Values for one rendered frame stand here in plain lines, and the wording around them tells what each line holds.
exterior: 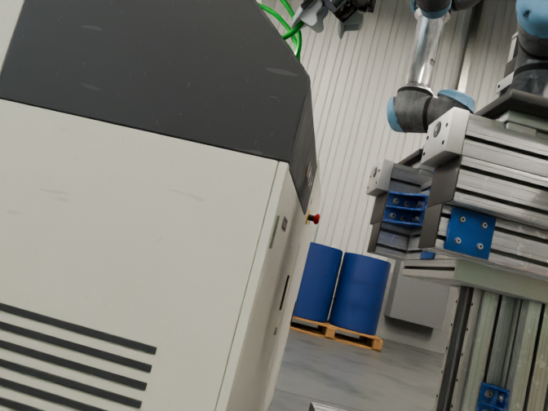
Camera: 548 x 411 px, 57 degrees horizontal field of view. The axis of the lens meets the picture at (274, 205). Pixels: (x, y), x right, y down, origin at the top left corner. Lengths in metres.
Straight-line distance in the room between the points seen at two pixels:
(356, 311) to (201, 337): 5.18
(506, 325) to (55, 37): 1.15
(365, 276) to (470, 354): 4.74
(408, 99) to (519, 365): 0.85
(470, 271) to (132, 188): 0.71
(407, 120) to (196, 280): 1.00
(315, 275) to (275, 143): 5.07
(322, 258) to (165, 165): 5.08
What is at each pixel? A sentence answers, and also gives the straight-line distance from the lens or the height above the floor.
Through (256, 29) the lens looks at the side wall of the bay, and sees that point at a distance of 0.97.
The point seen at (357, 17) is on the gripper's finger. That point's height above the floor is 1.26.
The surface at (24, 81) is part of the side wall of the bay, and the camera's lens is 1.08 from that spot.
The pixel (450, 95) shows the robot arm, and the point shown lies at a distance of 1.64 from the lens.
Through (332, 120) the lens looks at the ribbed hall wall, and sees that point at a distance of 8.12.
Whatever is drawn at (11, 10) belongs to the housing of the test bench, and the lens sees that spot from 1.16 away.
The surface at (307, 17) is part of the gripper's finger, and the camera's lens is 1.29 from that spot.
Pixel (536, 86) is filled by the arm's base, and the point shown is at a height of 1.08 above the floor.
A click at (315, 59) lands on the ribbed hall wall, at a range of 8.41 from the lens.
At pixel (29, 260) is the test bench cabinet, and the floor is 0.52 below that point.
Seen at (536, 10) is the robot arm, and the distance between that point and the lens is 1.07.
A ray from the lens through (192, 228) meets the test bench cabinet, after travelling 0.88.
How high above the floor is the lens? 0.61
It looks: 7 degrees up
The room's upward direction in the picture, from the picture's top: 14 degrees clockwise
